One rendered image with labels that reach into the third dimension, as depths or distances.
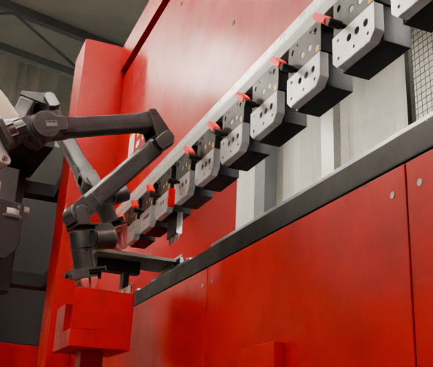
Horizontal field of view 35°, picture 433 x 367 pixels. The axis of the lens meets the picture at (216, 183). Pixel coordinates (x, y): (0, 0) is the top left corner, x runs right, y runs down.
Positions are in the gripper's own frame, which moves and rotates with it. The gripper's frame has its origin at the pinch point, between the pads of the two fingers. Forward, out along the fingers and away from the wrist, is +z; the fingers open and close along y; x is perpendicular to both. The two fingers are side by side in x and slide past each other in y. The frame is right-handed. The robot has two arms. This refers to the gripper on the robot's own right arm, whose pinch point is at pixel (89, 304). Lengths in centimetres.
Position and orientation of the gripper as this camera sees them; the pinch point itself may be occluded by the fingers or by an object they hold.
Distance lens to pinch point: 188.7
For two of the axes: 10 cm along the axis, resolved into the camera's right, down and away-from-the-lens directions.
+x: -4.2, 3.0, 8.6
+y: 8.9, -0.6, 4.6
